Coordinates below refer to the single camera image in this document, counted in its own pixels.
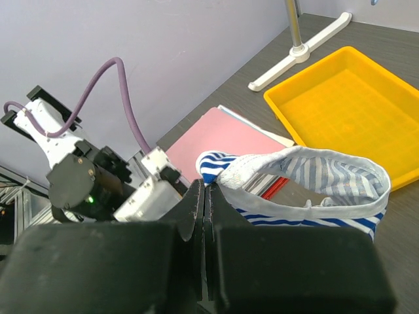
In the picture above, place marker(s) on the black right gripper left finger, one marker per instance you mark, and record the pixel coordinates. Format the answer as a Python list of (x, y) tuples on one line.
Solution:
[(109, 267)]

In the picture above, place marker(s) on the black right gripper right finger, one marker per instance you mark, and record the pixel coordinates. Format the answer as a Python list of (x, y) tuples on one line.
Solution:
[(277, 269)]

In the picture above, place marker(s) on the blue white striped tank top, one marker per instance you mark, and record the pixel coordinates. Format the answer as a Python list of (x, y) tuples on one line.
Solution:
[(355, 190)]

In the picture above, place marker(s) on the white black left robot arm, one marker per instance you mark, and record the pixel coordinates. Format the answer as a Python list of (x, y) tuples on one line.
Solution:
[(84, 181)]

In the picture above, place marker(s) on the pink clipboard with papers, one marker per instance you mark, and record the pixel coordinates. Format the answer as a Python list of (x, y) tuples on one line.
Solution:
[(221, 129)]

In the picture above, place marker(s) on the yellow plastic tray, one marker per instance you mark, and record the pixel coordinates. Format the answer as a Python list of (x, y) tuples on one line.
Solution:
[(349, 103)]

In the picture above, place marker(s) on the metal clothes rack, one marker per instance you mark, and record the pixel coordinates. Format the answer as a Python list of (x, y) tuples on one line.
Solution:
[(300, 51)]

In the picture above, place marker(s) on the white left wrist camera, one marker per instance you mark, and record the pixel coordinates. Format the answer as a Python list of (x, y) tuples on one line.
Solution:
[(157, 194)]

